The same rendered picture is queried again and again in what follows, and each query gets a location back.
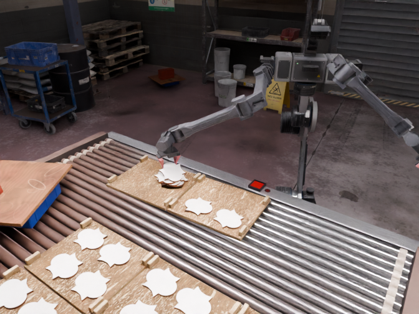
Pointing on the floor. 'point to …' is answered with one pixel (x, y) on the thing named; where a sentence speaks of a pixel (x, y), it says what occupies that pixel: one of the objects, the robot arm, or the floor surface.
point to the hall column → (75, 25)
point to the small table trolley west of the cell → (25, 121)
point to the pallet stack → (114, 47)
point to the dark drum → (80, 86)
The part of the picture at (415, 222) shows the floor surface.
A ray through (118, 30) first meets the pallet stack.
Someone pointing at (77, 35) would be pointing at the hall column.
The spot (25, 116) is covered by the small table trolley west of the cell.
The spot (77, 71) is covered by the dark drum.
